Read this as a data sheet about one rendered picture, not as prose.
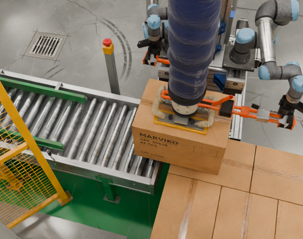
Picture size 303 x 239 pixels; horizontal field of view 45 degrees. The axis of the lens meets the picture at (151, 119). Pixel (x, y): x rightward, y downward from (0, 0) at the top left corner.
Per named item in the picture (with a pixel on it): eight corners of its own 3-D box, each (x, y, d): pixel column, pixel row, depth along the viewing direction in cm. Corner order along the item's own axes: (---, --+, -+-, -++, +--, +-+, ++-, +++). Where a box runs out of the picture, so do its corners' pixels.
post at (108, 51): (115, 118, 360) (102, 47, 276) (117, 113, 363) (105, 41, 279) (122, 120, 359) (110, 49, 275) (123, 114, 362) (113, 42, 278)
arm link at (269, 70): (254, -5, 204) (263, 74, 188) (273, -5, 204) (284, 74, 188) (249, 8, 215) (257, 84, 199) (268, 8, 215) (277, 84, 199)
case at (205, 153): (134, 155, 263) (131, 125, 229) (150, 110, 283) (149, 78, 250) (217, 175, 252) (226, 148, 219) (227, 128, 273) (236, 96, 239)
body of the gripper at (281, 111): (278, 104, 210) (283, 91, 200) (293, 107, 208) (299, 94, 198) (276, 114, 206) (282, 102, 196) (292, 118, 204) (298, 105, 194)
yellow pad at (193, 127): (152, 123, 230) (152, 118, 226) (157, 110, 235) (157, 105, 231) (206, 135, 224) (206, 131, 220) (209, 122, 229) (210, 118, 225)
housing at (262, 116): (254, 121, 217) (256, 117, 213) (256, 112, 220) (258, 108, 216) (266, 124, 215) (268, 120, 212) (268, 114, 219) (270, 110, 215)
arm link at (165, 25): (181, 42, 258) (182, 28, 246) (162, 43, 258) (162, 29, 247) (180, 31, 264) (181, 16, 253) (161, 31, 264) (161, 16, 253)
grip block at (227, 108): (217, 115, 220) (218, 110, 215) (220, 102, 225) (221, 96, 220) (231, 118, 218) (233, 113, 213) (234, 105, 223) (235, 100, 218)
